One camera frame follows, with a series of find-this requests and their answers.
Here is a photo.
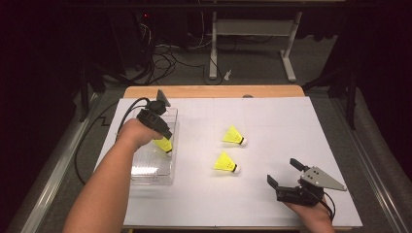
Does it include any yellow shuttlecock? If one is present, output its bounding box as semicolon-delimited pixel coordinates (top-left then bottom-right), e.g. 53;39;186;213
153;137;174;158
213;150;242;175
222;125;249;148

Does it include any clear plastic container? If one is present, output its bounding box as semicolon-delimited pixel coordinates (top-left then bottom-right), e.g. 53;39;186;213
130;107;179;186

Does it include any black metal stand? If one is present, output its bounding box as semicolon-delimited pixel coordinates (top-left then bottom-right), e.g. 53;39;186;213
77;61;108;122
302;64;358;130

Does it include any person's right hand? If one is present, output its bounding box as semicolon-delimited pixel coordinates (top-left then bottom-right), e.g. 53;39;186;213
285;199;334;233

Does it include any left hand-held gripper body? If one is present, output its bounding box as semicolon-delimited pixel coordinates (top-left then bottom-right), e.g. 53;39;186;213
135;88;172;131

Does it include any white metal desk frame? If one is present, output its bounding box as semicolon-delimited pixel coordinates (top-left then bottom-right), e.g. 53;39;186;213
208;11;304;83

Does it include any aluminium floor rail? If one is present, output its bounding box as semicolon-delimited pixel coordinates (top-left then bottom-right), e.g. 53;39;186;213
329;96;409;233
18;93;98;233

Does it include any hand-held gripper cable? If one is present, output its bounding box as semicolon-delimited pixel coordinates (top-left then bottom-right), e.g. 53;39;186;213
322;190;336;223
73;96;152;188

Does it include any right hand-held gripper cable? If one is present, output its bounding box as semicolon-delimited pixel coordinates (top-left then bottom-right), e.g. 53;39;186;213
322;190;336;223

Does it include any left hand-held gripper cable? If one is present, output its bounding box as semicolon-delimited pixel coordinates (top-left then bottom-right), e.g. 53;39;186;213
73;96;152;188

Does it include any bundle of black floor cables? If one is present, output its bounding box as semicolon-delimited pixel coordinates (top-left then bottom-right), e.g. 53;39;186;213
122;45;224;86

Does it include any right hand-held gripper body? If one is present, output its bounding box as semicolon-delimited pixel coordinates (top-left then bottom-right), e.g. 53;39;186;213
275;165;348;208

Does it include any person's left hand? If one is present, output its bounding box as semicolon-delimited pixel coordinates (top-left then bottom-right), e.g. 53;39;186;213
116;117;164;151

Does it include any white board sheet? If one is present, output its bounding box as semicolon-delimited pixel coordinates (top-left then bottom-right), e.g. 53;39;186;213
93;96;363;229

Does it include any dark computer tower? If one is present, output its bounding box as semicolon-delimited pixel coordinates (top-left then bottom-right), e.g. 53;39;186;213
110;9;156;71

